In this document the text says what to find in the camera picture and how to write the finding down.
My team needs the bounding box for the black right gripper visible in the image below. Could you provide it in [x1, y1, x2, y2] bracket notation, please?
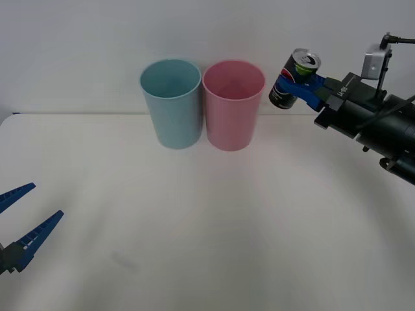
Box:
[276, 72, 388, 141]

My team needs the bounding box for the black drink can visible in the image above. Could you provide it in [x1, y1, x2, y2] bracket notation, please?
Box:
[268, 48, 322, 110]

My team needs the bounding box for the pale blue plastic bin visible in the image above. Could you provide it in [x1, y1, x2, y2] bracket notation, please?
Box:
[139, 58, 202, 150]

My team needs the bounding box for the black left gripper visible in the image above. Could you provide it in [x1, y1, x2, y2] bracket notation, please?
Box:
[0, 183, 64, 276]

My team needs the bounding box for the pink plastic bin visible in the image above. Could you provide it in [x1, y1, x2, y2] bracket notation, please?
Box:
[202, 60, 266, 152]

